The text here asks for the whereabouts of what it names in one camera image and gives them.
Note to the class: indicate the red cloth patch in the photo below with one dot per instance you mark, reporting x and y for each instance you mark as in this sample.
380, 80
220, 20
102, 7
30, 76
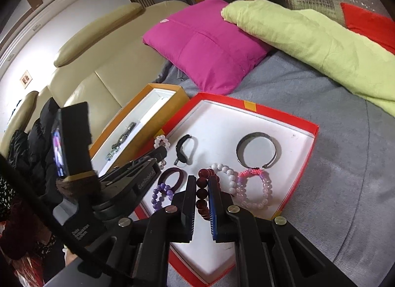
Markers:
370, 25

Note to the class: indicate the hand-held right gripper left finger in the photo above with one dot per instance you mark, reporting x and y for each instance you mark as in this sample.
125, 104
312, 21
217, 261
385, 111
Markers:
190, 203

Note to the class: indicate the red cardboard box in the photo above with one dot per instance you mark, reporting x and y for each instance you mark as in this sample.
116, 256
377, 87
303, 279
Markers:
277, 120

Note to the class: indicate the small picture frame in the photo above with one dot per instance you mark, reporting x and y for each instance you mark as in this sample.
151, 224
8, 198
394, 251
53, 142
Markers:
26, 79

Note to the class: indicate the dark purple bangle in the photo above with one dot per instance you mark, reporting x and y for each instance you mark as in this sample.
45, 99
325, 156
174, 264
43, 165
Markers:
168, 173

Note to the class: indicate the black jacket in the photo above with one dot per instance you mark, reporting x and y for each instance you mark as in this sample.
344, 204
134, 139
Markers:
34, 145

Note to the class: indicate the light green blanket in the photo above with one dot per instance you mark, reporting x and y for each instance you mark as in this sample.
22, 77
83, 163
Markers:
308, 37

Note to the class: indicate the orange cardboard box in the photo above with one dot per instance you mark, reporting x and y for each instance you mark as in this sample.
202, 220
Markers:
139, 97

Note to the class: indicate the magenta pillow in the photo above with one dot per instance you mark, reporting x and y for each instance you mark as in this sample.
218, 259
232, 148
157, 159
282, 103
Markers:
203, 40

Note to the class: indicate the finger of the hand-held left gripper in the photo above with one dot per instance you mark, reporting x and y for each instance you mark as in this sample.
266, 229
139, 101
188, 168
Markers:
154, 154

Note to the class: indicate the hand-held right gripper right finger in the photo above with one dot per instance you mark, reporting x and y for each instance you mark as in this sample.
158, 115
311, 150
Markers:
213, 207

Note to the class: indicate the dark floral clothing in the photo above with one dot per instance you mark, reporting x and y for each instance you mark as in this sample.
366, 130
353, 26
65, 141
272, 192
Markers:
18, 228

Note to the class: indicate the beige sofa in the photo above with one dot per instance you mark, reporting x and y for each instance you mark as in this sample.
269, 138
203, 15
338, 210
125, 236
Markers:
101, 65

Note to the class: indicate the metal cuff bangle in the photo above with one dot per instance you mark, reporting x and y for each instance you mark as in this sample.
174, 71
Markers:
242, 143

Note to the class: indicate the grey bed cover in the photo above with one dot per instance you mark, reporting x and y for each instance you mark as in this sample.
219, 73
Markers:
339, 166

